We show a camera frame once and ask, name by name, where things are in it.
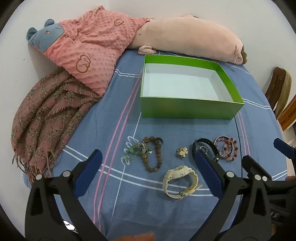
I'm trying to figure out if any gold flower brooch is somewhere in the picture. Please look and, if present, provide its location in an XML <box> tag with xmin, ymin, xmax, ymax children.
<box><xmin>176</xmin><ymin>146</ymin><xmax>189</xmax><ymax>158</ymax></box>

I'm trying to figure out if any green jade charm bracelet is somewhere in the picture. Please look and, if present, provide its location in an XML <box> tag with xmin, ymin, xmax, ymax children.
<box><xmin>121</xmin><ymin>142</ymin><xmax>153</xmax><ymax>164</ymax></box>

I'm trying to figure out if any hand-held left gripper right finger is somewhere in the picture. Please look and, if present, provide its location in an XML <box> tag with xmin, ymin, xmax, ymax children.
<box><xmin>194</xmin><ymin>151</ymin><xmax>273</xmax><ymax>241</ymax></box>

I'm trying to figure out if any green cardboard box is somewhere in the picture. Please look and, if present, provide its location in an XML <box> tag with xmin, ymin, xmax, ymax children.
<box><xmin>139</xmin><ymin>54</ymin><xmax>245</xmax><ymax>120</ymax></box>

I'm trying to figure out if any silver bangle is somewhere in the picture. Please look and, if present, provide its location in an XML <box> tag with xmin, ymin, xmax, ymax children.
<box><xmin>214</xmin><ymin>136</ymin><xmax>230</xmax><ymax>149</ymax></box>

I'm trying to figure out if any black wrist watch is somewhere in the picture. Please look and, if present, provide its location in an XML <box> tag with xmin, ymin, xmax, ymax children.
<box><xmin>193</xmin><ymin>138</ymin><xmax>220</xmax><ymax>163</ymax></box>

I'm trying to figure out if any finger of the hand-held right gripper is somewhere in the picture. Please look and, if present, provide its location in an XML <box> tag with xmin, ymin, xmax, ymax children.
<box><xmin>242</xmin><ymin>155</ymin><xmax>272</xmax><ymax>183</ymax></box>
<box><xmin>273</xmin><ymin>138</ymin><xmax>296</xmax><ymax>160</ymax></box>

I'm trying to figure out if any pink brown fringed scarf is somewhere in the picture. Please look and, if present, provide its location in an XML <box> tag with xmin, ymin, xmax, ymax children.
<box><xmin>11</xmin><ymin>67</ymin><xmax>102</xmax><ymax>183</ymax></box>

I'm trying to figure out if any blue striped bedsheet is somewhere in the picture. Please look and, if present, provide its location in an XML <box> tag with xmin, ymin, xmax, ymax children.
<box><xmin>23</xmin><ymin>47</ymin><xmax>289</xmax><ymax>241</ymax></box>

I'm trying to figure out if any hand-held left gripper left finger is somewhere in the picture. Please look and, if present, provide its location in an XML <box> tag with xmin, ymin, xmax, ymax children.
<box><xmin>25</xmin><ymin>149</ymin><xmax>109</xmax><ymax>241</ymax></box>

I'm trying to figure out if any multicolour bead bracelet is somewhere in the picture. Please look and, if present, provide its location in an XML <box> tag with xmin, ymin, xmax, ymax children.
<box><xmin>215</xmin><ymin>137</ymin><xmax>238</xmax><ymax>162</ymax></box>

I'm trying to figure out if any wooden door frame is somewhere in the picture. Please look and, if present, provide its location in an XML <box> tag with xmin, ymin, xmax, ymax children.
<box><xmin>277</xmin><ymin>95</ymin><xmax>296</xmax><ymax>131</ymax></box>

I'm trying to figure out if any brown wooden bead bracelet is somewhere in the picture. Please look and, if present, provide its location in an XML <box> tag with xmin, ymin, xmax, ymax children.
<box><xmin>142</xmin><ymin>136</ymin><xmax>162</xmax><ymax>172</ymax></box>

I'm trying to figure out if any wooden chair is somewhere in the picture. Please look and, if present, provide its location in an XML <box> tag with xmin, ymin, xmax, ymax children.
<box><xmin>265</xmin><ymin>67</ymin><xmax>287</xmax><ymax>105</ymax></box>

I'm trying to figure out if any beige long plush pillow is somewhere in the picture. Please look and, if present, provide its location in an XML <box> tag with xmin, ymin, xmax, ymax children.
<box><xmin>127</xmin><ymin>15</ymin><xmax>248</xmax><ymax>65</ymax></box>

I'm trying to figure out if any cream wrist watch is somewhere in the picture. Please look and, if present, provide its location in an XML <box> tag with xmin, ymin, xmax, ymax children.
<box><xmin>162</xmin><ymin>166</ymin><xmax>203</xmax><ymax>200</ymax></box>

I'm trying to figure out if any pink dotted plush pillow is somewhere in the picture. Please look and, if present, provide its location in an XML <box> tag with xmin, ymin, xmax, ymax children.
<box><xmin>26</xmin><ymin>6</ymin><xmax>154</xmax><ymax>96</ymax></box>

